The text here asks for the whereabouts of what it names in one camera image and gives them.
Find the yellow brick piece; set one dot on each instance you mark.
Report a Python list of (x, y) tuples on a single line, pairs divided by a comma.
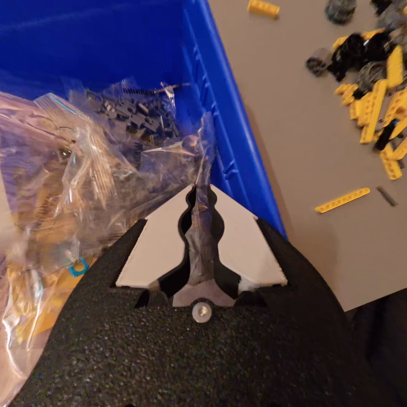
[(264, 8)]

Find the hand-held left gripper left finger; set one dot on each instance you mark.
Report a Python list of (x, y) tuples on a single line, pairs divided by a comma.
[(152, 251)]

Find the black axle piece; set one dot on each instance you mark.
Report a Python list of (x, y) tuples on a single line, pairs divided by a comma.
[(386, 196)]

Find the pile of yellow black beams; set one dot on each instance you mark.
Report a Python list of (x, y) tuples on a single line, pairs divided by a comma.
[(375, 95)]

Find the clear bag of dark parts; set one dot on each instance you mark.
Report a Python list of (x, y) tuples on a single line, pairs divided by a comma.
[(143, 120)]

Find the yellow long beam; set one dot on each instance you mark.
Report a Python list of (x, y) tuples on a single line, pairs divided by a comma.
[(343, 200)]

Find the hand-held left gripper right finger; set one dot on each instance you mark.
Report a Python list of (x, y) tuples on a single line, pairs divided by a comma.
[(248, 251)]

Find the clear plastic parts bag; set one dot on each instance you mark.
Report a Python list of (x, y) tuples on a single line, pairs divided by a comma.
[(41, 190)]

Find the blue plastic bin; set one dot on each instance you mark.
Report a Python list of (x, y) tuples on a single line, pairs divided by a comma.
[(95, 38)]

